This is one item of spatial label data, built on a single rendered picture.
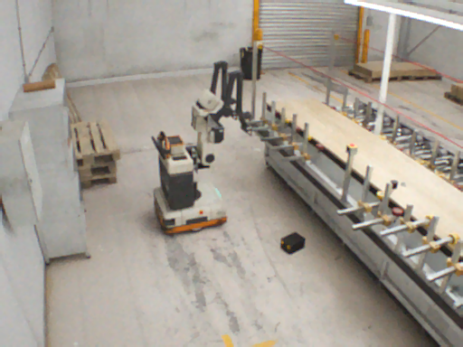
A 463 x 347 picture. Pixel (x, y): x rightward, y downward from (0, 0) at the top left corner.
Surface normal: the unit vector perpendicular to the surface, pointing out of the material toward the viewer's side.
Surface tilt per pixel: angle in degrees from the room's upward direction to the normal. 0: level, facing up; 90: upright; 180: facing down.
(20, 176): 90
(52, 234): 90
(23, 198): 90
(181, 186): 90
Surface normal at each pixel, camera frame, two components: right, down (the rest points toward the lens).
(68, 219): 0.35, 0.45
